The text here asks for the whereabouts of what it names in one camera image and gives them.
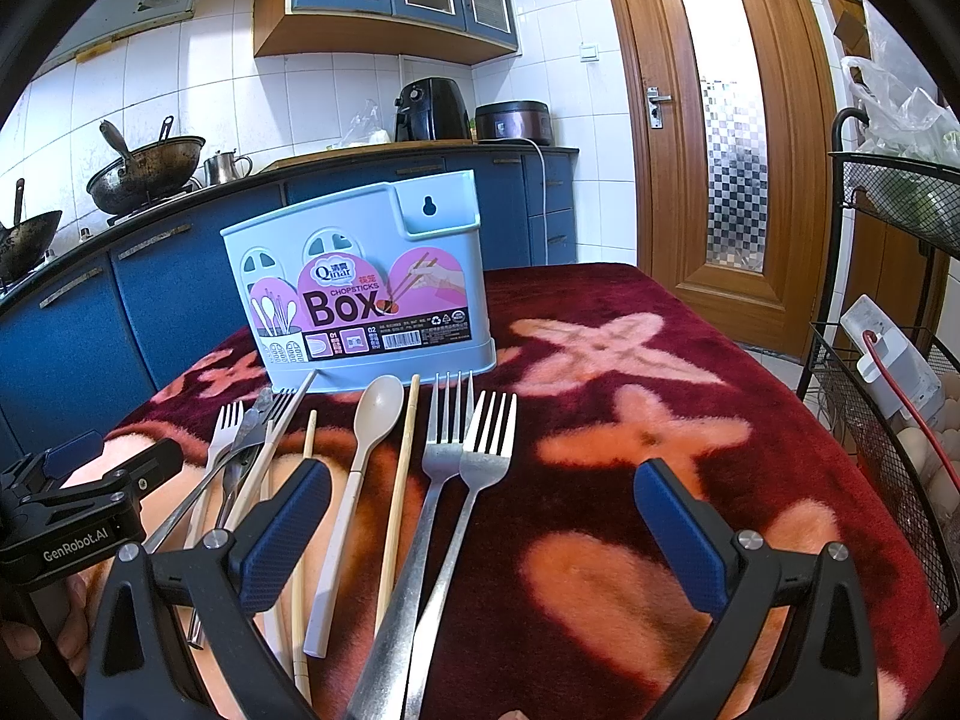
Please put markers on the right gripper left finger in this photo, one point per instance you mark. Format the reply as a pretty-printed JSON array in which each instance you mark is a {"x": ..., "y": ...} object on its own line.
[{"x": 139, "y": 664}]

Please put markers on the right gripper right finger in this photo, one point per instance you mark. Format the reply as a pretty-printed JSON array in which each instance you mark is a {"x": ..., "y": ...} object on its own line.
[{"x": 823, "y": 665}]

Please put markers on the steel knife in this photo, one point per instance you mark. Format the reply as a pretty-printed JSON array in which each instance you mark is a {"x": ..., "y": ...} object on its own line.
[{"x": 232, "y": 478}]

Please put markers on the steel fork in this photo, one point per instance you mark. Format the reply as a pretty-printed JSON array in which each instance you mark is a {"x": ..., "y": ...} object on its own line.
[
  {"x": 225, "y": 457},
  {"x": 485, "y": 461},
  {"x": 381, "y": 689}
]

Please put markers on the beige chopstick slanted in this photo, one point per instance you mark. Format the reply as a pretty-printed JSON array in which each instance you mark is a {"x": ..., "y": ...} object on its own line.
[{"x": 250, "y": 492}]

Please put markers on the beige plastic spoon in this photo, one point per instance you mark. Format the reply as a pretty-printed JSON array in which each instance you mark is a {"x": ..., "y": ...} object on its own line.
[{"x": 377, "y": 411}]

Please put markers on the beige plastic fork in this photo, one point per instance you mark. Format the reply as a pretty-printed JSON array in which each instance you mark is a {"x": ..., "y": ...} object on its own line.
[{"x": 228, "y": 422}]

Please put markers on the person's left hand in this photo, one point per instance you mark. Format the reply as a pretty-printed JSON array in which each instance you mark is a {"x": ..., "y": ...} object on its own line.
[{"x": 23, "y": 642}]

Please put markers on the blue base cabinets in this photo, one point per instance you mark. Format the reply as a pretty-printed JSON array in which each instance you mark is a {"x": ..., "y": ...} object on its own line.
[{"x": 98, "y": 331}]

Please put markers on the black wok left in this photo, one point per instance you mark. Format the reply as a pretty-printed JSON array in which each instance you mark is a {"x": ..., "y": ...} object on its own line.
[{"x": 25, "y": 243}]

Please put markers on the white power strip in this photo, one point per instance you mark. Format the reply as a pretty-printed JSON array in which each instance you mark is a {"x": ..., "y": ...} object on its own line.
[{"x": 900, "y": 357}]

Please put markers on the red floral blanket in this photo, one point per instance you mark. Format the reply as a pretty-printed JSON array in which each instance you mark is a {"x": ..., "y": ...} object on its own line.
[{"x": 561, "y": 605}]

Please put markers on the large steel wok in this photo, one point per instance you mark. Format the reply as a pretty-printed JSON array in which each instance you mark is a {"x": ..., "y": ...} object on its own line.
[{"x": 146, "y": 174}]

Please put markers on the steel kettle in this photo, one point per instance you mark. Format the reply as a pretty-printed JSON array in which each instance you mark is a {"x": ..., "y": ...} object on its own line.
[{"x": 225, "y": 167}]

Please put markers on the light blue chopstick box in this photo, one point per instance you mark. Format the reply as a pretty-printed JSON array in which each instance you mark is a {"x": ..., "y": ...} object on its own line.
[{"x": 386, "y": 278}]

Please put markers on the white plastic bag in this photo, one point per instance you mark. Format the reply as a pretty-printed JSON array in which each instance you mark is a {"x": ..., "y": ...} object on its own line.
[{"x": 902, "y": 121}]

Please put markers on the black air fryer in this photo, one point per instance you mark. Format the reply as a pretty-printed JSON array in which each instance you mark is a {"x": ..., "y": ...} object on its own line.
[{"x": 431, "y": 109}]

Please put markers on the wooden door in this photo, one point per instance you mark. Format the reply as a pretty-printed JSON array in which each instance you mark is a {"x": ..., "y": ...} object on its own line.
[{"x": 734, "y": 189}]

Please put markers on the dark rice cooker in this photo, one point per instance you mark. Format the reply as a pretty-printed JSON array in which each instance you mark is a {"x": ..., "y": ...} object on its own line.
[{"x": 515, "y": 119}]

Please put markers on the black wire rack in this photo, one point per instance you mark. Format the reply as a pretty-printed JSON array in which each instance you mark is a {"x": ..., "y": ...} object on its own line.
[{"x": 912, "y": 463}]

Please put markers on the door handle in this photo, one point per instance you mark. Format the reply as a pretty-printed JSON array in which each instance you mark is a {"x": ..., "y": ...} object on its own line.
[{"x": 655, "y": 102}]

